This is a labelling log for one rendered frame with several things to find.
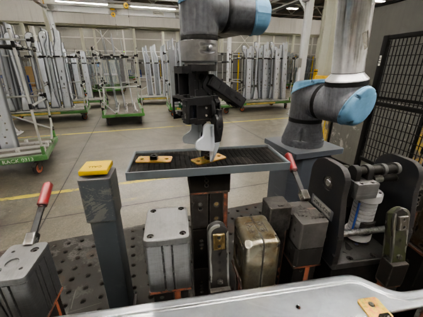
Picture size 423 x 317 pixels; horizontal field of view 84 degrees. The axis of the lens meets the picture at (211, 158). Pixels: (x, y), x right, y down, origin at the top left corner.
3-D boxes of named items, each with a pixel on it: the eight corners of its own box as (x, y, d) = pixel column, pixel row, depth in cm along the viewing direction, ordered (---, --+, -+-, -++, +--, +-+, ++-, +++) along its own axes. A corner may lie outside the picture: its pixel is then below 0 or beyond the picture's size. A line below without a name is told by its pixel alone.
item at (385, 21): (414, 207, 246) (500, -27, 173) (405, 210, 242) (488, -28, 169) (321, 161, 364) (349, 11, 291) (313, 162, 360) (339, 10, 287)
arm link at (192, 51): (204, 43, 52) (227, 40, 46) (204, 65, 54) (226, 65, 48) (174, 41, 48) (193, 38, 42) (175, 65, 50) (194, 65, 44)
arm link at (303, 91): (304, 112, 94) (309, 77, 89) (334, 119, 83) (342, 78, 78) (281, 115, 89) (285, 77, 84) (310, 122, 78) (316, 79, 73)
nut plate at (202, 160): (197, 165, 54) (197, 160, 54) (189, 160, 57) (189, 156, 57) (226, 158, 59) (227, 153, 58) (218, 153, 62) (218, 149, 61)
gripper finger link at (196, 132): (179, 155, 59) (180, 119, 54) (199, 150, 62) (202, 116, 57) (185, 160, 56) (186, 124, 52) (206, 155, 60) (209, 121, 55)
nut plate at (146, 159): (135, 163, 56) (134, 158, 55) (139, 157, 59) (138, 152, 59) (170, 162, 56) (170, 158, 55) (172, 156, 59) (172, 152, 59)
